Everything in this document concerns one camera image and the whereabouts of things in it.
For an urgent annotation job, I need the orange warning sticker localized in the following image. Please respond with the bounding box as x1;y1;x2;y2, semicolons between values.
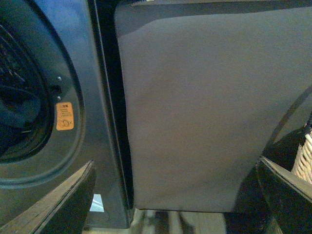
56;102;74;131

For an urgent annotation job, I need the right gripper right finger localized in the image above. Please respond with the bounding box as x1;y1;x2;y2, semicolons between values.
258;156;312;234

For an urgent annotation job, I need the grey front-load washing machine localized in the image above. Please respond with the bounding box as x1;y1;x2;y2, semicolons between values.
0;0;134;229

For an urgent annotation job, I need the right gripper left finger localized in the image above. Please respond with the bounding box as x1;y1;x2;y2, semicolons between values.
0;160;96;234

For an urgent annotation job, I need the white woven rope basket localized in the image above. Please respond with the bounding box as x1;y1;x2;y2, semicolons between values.
291;121;312;184

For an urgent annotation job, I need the white tape label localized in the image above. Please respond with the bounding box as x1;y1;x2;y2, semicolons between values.
89;194;105;213

